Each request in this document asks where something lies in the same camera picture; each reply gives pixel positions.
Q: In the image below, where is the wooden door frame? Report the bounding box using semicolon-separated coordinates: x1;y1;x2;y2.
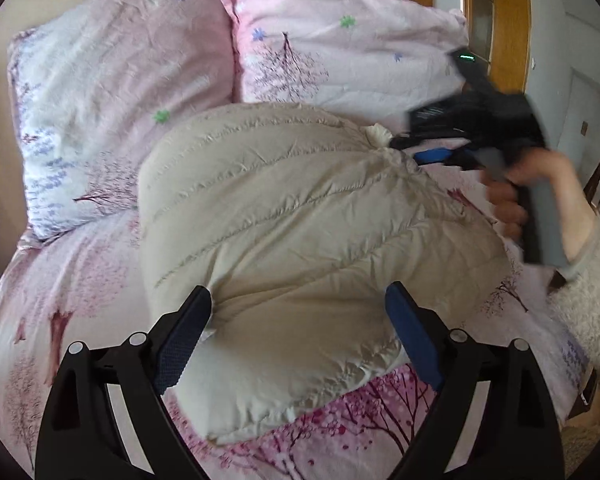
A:
389;0;532;96

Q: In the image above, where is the pink and white printed pillow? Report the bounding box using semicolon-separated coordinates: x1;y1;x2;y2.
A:
7;0;238;241

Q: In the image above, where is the person's right hand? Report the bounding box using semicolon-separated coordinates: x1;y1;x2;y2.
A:
482;150;588;242

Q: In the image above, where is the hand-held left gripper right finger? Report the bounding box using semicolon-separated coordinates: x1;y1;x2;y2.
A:
385;281;566;480

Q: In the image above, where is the person's right forearm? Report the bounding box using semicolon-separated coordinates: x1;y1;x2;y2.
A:
550;195;600;393

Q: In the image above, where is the pink tree-print bedsheet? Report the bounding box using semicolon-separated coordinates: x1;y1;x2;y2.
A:
0;157;598;480

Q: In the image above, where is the light pink tree-print pillow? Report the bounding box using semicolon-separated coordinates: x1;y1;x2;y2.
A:
207;0;471;128

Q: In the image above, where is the beige quilted puffer jacket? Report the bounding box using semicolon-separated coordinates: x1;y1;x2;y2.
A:
137;101;513;447

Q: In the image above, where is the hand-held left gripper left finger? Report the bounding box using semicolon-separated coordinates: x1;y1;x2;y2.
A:
35;285;213;480

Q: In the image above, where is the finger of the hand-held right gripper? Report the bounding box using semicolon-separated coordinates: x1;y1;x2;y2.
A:
389;132;418;152
414;148;455;166

